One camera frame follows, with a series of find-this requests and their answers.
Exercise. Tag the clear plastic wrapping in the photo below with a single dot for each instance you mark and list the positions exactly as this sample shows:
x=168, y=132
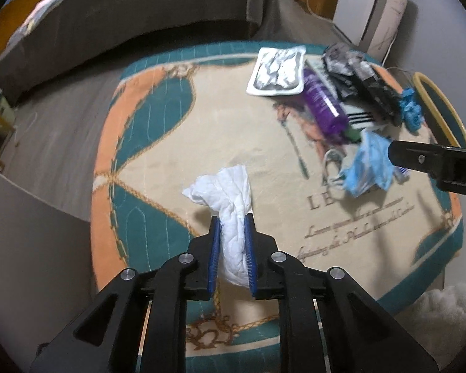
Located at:
x=446, y=318

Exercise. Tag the wooden headboard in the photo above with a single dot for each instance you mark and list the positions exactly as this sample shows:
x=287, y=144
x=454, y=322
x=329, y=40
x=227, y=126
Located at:
x=7, y=27

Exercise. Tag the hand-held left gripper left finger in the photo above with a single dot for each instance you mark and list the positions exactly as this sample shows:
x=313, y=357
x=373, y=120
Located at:
x=214, y=248

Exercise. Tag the bed with grey cover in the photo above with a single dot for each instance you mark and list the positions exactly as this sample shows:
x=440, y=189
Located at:
x=139, y=7

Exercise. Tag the printed teal and orange mat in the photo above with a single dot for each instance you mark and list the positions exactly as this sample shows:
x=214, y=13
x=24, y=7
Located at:
x=217, y=124

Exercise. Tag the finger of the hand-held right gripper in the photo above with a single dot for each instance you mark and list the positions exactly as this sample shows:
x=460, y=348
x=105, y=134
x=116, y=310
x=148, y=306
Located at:
x=411, y=157

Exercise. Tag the black and silver foil wrapper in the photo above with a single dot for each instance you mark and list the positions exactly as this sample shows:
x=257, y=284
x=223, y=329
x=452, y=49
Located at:
x=341, y=66

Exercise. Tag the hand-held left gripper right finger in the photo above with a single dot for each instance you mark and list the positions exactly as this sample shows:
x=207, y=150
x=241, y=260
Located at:
x=250, y=248

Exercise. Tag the blue cartoon quilt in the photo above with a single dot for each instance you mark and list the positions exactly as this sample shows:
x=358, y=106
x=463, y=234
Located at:
x=50, y=4

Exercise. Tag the dark striped box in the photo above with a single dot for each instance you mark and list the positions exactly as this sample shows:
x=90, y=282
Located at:
x=361, y=118

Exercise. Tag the large white tissue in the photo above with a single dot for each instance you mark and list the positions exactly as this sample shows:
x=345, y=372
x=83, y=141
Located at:
x=233, y=209

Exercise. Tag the white air purifier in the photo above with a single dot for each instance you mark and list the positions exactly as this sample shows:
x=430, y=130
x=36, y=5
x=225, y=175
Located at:
x=369, y=4

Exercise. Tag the blue glove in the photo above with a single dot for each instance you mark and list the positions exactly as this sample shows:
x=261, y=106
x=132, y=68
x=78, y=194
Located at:
x=409, y=110

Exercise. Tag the white plastic blister tray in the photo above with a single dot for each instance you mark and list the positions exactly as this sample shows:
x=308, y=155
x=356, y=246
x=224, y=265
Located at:
x=275, y=72

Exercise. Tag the light blue face mask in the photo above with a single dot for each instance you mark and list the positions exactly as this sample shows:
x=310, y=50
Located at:
x=369, y=163

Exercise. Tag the teal bin with yellow rim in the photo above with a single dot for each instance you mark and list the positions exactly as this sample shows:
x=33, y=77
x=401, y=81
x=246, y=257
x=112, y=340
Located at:
x=442, y=112

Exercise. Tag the purple bottle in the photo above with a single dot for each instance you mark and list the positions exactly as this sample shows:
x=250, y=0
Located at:
x=322, y=101

